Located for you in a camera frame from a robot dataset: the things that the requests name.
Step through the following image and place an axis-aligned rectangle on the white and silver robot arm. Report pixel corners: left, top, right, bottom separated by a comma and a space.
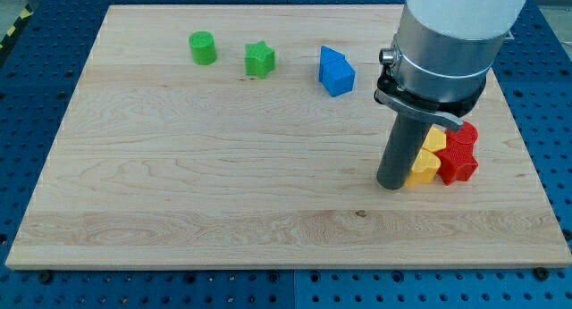
375, 0, 526, 132

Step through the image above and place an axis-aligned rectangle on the blue cube block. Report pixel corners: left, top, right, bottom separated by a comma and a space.
319, 59, 356, 97

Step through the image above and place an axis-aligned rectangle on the light wooden board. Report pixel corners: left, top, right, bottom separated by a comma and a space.
6, 5, 571, 271

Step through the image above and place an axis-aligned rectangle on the green star block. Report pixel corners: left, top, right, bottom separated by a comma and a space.
244, 40, 275, 79

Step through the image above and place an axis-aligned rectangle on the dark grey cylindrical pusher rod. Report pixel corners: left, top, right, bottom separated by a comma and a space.
376, 114, 431, 189

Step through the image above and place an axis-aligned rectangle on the green cylinder block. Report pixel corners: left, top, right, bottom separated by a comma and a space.
189, 30, 217, 65

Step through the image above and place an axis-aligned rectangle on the yellow heart block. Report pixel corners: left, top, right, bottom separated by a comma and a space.
405, 149, 442, 188

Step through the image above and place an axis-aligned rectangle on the yellow pentagon block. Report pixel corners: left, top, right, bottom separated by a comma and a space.
422, 127, 447, 153

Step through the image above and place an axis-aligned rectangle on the red star block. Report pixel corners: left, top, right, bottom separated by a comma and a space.
436, 141, 478, 185

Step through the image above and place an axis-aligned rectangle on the red cylinder block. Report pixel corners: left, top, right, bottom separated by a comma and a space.
445, 121, 478, 146

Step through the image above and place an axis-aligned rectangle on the black bolt front left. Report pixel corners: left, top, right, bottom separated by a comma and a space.
38, 270, 54, 285

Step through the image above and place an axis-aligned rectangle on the black bolt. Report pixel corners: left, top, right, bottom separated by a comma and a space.
533, 267, 550, 281
38, 270, 54, 285

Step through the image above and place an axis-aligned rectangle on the black bolt front right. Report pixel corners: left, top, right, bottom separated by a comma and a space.
533, 267, 550, 281

